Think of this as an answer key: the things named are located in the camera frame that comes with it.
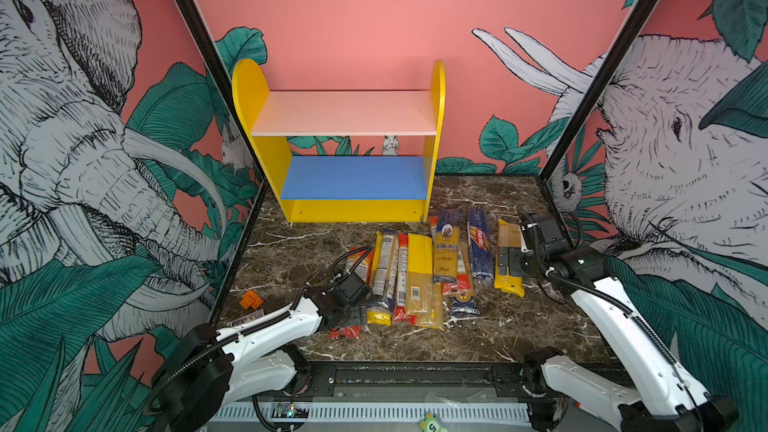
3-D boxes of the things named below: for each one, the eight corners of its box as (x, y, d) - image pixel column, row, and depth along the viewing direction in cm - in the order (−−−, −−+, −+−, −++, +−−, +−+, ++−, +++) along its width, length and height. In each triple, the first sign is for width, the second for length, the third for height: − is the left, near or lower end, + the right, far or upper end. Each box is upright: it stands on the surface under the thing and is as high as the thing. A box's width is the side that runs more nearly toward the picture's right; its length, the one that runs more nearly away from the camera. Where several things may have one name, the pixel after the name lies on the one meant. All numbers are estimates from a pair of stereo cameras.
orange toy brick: (239, 304, 88) (236, 302, 87) (252, 291, 91) (250, 288, 89) (252, 315, 86) (249, 313, 85) (265, 301, 89) (263, 298, 88)
